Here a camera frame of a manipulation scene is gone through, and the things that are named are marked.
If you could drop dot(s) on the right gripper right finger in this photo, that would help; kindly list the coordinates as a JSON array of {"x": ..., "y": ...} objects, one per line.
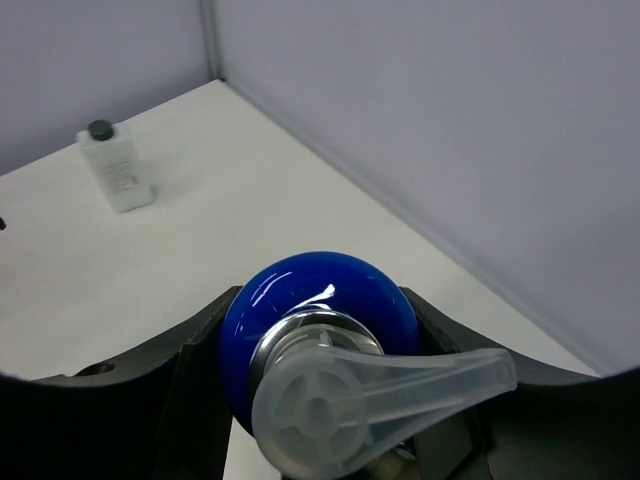
[{"x": 557, "y": 424}]

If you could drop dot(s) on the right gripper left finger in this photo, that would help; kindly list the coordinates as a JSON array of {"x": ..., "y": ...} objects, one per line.
[{"x": 155, "y": 411}]

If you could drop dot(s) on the blue orange pump bottle back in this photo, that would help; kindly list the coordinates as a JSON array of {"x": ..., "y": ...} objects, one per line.
[{"x": 322, "y": 362}]

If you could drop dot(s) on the clear bottle black cap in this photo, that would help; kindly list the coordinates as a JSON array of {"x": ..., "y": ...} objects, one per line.
[{"x": 109, "y": 150}]

